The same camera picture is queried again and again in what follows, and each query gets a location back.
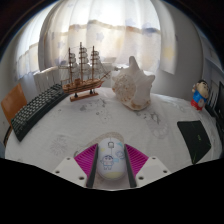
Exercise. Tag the white shelf unit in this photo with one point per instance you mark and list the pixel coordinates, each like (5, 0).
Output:
(213, 56)

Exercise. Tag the black mouse pad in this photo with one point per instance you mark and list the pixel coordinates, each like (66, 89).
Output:
(195, 141)

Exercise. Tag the black keyboard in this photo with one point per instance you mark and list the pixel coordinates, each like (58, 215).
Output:
(36, 110)

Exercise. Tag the white printed tablecloth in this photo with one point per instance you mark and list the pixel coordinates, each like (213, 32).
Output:
(110, 123)

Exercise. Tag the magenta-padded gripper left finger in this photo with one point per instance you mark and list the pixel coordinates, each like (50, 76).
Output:
(85, 160)

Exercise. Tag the cartoon boy figurine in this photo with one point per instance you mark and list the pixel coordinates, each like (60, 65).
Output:
(200, 95)

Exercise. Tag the orange wooden chair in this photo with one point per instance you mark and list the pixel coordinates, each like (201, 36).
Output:
(13, 101)

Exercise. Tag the white radiator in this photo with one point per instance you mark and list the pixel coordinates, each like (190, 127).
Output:
(46, 80)

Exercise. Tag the white cartoon-print computer mouse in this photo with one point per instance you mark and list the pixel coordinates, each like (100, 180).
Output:
(111, 160)

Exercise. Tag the large white conch shell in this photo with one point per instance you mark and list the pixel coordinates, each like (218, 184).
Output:
(133, 86)

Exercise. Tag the sheer white curtain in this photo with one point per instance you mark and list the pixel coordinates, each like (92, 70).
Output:
(106, 33)

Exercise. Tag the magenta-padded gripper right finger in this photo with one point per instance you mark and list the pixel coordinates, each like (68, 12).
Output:
(136, 159)

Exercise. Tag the wooden model sailing ship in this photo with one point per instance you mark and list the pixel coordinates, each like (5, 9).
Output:
(80, 85)

